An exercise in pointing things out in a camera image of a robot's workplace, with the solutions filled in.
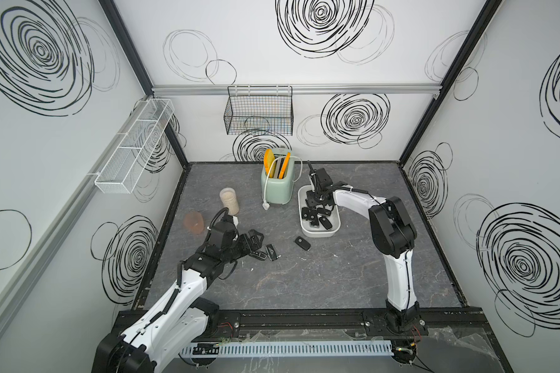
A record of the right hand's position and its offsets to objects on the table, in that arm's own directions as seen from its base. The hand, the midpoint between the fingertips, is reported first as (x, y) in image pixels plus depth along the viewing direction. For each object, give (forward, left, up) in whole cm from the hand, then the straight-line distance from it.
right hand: (315, 196), depth 102 cm
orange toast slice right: (+6, +13, +13) cm, 20 cm away
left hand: (-25, +23, +7) cm, 35 cm away
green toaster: (-3, +16, +8) cm, 19 cm away
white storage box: (-14, +5, -2) cm, 15 cm away
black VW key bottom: (-7, -4, -2) cm, 8 cm away
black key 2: (-11, -4, -3) cm, 12 cm away
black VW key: (-21, +6, -3) cm, 22 cm away
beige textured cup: (-7, +36, +6) cm, 37 cm away
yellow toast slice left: (+5, +20, +17) cm, 27 cm away
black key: (-7, +4, -3) cm, 9 cm away
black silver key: (-11, +1, -1) cm, 11 cm away
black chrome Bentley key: (-25, +18, -2) cm, 31 cm away
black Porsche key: (-27, +22, -2) cm, 35 cm away
